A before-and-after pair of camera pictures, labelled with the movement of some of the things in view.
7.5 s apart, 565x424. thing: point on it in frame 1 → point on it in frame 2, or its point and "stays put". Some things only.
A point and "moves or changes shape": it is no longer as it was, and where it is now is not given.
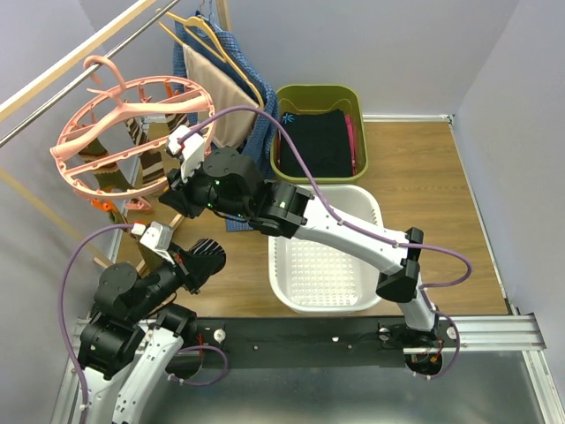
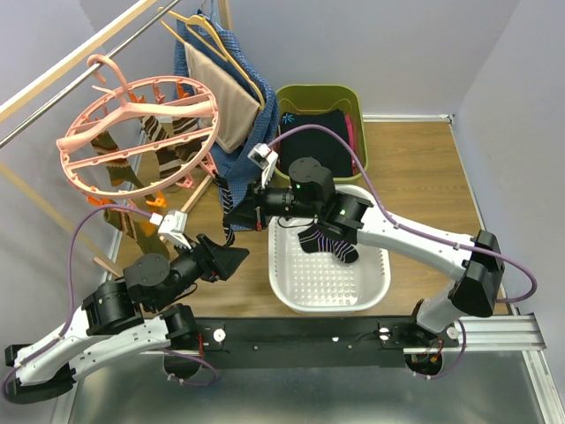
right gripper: x=177 y=195 → x=252 y=213
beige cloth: x=227 y=90 stays put
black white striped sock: x=207 y=246 moves or changes shape
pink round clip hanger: x=125 y=140 stays put
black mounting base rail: x=312 y=342 stays put
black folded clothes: x=321 y=138 stays put
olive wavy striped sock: x=108 y=175 → x=119 y=170
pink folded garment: x=351 y=147 stays put
